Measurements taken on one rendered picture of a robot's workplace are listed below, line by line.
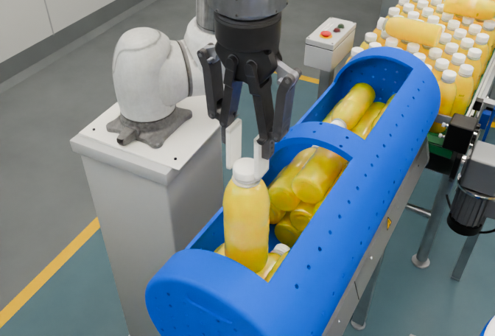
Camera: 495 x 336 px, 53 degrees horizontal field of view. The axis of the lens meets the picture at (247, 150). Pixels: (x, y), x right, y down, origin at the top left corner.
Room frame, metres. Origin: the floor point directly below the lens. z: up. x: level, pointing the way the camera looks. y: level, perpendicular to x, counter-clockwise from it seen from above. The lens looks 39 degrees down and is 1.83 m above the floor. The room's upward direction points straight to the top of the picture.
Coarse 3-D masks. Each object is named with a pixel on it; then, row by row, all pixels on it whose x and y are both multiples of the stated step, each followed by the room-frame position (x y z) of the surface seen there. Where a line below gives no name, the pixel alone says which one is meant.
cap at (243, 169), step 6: (234, 162) 0.53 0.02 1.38; (240, 162) 0.53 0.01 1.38; (246, 162) 0.53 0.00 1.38; (252, 162) 0.53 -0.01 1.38; (234, 168) 0.52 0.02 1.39; (240, 168) 0.52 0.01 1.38; (246, 168) 0.52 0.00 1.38; (252, 168) 0.52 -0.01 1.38; (234, 174) 0.51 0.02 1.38; (240, 174) 0.51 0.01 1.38; (246, 174) 0.51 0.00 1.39; (252, 174) 0.51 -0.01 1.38; (240, 180) 0.51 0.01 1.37; (246, 180) 0.51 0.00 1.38; (252, 180) 0.51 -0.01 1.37
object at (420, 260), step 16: (480, 96) 1.47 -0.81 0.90; (480, 112) 1.48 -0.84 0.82; (432, 160) 1.36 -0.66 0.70; (448, 160) 1.36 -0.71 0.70; (448, 176) 1.45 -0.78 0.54; (448, 192) 1.45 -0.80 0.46; (416, 208) 1.50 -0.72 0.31; (432, 208) 1.47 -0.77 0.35; (432, 224) 1.45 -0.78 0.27; (432, 240) 1.45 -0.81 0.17; (416, 256) 1.47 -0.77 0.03
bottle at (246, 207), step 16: (224, 192) 0.53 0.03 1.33; (240, 192) 0.50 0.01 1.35; (256, 192) 0.51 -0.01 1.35; (224, 208) 0.51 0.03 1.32; (240, 208) 0.49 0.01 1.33; (256, 208) 0.50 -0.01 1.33; (224, 224) 0.51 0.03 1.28; (240, 224) 0.49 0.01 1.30; (256, 224) 0.49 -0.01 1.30; (224, 240) 0.52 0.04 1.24; (240, 240) 0.49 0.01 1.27; (256, 240) 0.49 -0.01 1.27; (240, 256) 0.49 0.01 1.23; (256, 256) 0.49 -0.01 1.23; (256, 272) 0.49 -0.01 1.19
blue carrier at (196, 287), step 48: (384, 48) 1.18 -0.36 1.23; (336, 96) 1.21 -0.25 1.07; (384, 96) 1.17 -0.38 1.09; (432, 96) 1.06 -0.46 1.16; (288, 144) 0.82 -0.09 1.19; (336, 144) 0.77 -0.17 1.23; (384, 144) 0.81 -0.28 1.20; (336, 192) 0.65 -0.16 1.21; (384, 192) 0.72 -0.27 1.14; (192, 240) 0.62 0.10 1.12; (336, 240) 0.57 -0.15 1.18; (192, 288) 0.44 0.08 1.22; (240, 288) 0.44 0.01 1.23; (288, 288) 0.45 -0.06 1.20; (336, 288) 0.51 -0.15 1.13
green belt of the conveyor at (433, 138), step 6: (492, 54) 1.78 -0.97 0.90; (486, 66) 1.68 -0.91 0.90; (480, 78) 1.59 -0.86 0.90; (444, 132) 1.26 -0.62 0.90; (432, 138) 1.23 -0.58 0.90; (438, 138) 1.23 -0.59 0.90; (432, 144) 1.22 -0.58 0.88; (438, 144) 1.21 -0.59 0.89; (432, 150) 1.21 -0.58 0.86; (438, 150) 1.20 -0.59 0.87; (444, 150) 1.19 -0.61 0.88; (450, 150) 1.19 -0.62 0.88; (444, 156) 1.20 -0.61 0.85; (450, 156) 1.18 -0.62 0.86
